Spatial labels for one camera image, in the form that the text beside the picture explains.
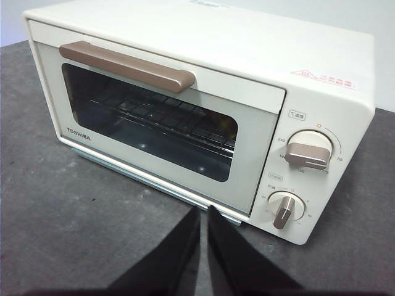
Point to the large temperature knob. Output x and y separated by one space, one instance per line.
308 151

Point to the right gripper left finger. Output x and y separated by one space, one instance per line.
172 268

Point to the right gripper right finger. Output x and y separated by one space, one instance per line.
237 268

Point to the white Toshiba toaster oven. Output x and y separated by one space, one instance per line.
216 40

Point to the small timer knob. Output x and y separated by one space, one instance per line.
285 209

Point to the oven door with glass window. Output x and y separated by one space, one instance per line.
253 123

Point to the red warning sticker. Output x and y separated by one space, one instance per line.
324 80

